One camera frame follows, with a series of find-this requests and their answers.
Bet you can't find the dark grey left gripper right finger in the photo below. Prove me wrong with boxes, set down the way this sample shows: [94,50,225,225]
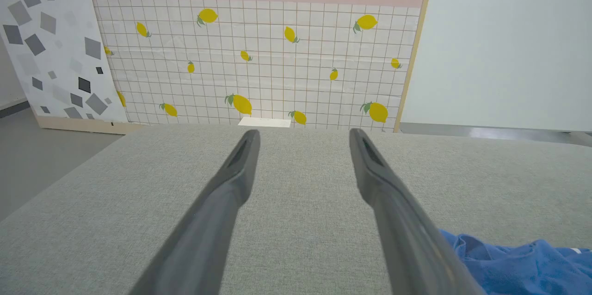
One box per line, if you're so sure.
[349,128,485,295]

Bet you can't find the white paper sheet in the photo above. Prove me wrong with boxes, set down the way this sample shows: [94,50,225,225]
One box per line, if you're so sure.
[238,117,292,129]

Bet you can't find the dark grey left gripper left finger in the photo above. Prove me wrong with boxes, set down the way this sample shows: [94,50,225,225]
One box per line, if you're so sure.
[129,129,261,295]

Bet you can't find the lemon print grid panel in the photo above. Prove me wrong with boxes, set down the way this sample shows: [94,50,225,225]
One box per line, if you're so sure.
[83,0,436,133]

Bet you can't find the grey diamond print panel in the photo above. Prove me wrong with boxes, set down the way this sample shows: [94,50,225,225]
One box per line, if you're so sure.
[0,0,145,135]

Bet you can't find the blue white red-striped garment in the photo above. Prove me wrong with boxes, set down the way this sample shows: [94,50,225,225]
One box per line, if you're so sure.
[438,229,592,295]

